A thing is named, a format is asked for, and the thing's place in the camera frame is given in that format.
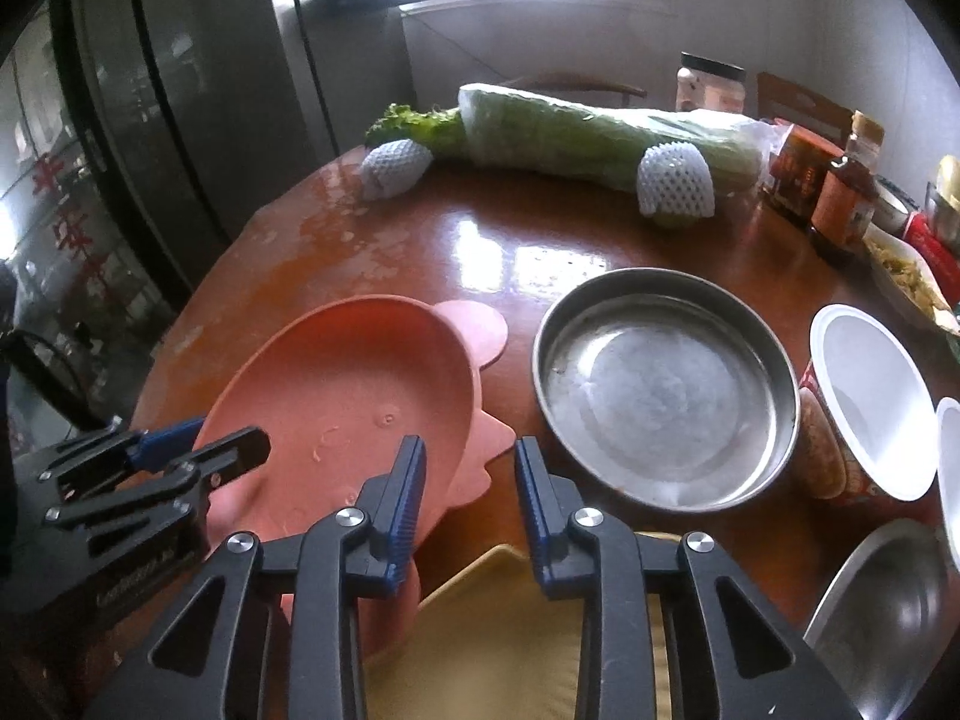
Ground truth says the yellow shell-shaped plate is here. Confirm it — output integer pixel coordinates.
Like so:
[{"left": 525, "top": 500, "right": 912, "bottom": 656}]
[{"left": 362, "top": 541, "right": 674, "bottom": 720}]

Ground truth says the pink pig-shaped plate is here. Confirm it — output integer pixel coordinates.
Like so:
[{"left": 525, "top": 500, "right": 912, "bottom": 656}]
[{"left": 192, "top": 294, "right": 518, "bottom": 657}]

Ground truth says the round steel plate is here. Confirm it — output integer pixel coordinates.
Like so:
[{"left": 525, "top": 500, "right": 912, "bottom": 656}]
[{"left": 530, "top": 266, "right": 799, "bottom": 515}]

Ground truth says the white paper noodle bowl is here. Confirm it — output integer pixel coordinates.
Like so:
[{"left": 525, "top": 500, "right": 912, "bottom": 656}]
[{"left": 804, "top": 304, "right": 939, "bottom": 502}]

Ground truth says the foam-netted fruit near lettuce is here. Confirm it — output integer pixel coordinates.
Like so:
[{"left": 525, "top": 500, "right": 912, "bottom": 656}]
[{"left": 359, "top": 138, "right": 434, "bottom": 200}]

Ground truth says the grey refrigerator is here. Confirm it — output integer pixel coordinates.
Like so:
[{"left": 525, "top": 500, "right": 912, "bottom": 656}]
[{"left": 49, "top": 0, "right": 338, "bottom": 309}]

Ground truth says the foam-netted fruit near cabbage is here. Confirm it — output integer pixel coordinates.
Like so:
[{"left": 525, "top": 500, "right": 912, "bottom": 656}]
[{"left": 636, "top": 142, "right": 716, "bottom": 227}]

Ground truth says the brown sauce bottle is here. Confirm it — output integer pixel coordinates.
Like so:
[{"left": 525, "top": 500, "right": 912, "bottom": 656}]
[{"left": 809, "top": 110, "right": 885, "bottom": 265}]

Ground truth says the white dish of fries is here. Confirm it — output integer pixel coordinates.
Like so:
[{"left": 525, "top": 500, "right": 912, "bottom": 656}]
[{"left": 862, "top": 223, "right": 958, "bottom": 338}]

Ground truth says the wrapped napa cabbage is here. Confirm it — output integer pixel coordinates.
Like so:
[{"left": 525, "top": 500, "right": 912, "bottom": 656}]
[{"left": 457, "top": 83, "right": 788, "bottom": 197}]

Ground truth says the green leafy lettuce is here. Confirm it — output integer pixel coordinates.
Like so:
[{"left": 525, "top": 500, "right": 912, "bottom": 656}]
[{"left": 364, "top": 103, "right": 469, "bottom": 160}]

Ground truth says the red-lidded sauce jar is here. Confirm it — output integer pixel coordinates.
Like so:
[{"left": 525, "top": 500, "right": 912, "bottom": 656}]
[{"left": 760, "top": 119, "right": 843, "bottom": 229}]

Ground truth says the red box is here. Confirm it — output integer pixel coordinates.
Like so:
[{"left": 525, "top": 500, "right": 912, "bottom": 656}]
[{"left": 903, "top": 213, "right": 960, "bottom": 305}]

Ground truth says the clear jar black lid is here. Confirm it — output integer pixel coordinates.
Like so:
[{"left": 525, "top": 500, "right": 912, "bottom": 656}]
[{"left": 675, "top": 52, "right": 747, "bottom": 114}]

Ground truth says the wooden chair back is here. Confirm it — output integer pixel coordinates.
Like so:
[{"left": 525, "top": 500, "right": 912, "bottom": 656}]
[{"left": 757, "top": 71, "right": 853, "bottom": 130}]

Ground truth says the steel bowl yellow cup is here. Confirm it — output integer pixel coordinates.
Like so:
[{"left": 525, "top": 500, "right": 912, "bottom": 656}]
[{"left": 923, "top": 154, "right": 960, "bottom": 257}]

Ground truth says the black cable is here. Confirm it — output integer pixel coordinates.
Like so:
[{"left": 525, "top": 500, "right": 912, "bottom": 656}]
[{"left": 0, "top": 328, "right": 107, "bottom": 433}]

